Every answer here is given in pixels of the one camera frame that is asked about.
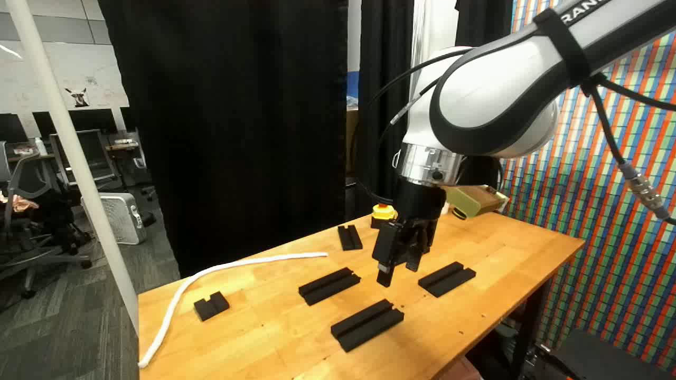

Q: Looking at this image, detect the black small pad far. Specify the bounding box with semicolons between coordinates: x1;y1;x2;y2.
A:
337;226;361;250

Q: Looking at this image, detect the black small pad left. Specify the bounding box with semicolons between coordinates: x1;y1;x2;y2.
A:
194;291;231;320

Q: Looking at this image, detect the white diagonal pole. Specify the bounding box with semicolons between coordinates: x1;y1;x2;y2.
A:
5;0;139;331

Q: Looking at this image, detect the colourful patterned wall panel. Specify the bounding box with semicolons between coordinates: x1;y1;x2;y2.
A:
500;31;676;380

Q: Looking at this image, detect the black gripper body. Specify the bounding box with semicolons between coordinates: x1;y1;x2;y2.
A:
372;181;445;268

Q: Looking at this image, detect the black long pad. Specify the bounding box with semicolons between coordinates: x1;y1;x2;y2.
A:
297;268;359;305
329;300;404;353

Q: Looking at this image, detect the black curtain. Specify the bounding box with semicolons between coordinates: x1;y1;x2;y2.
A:
97;0;347;277

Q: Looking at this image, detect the black small pad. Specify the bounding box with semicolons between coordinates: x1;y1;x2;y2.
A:
337;226;361;250
194;291;231;320

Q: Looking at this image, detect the yellow red emergency button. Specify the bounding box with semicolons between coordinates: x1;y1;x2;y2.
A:
372;203;397;227

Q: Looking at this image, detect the white rope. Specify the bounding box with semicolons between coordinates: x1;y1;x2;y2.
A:
138;250;331;369

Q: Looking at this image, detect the black long pad front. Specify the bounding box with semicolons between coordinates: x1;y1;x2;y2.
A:
329;300;404;353

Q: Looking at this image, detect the black table leg frame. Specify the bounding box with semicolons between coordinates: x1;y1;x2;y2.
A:
487;283;547;380

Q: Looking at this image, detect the office chair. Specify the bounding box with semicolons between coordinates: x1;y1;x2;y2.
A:
0;153;93;298

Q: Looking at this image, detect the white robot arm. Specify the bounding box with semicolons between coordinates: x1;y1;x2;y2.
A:
372;0;676;284

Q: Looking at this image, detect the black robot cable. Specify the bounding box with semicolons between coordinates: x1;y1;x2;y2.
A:
581;71;676;227

